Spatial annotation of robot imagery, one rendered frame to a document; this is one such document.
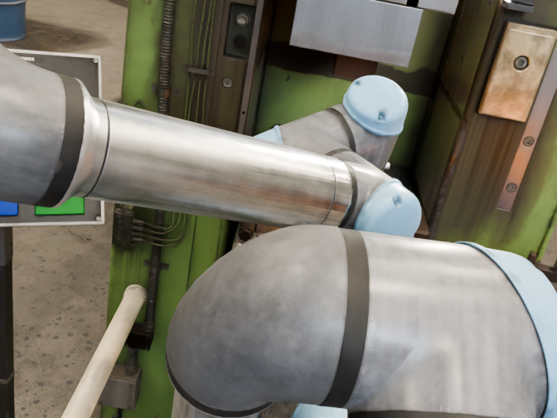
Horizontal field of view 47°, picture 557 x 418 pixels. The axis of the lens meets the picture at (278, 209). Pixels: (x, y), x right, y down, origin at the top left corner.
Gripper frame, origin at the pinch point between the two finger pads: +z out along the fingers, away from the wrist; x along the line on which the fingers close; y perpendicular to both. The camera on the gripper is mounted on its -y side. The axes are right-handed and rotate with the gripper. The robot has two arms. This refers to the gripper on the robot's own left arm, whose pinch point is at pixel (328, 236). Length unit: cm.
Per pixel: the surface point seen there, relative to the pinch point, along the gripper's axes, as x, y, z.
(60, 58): -48, -17, -12
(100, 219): -37.1, 2.6, 3.5
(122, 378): -37, 9, 65
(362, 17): -1.4, -28.6, -21.2
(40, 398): -69, 4, 114
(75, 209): -40.9, 3.0, 1.2
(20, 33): -239, -324, 291
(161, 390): -29, 7, 72
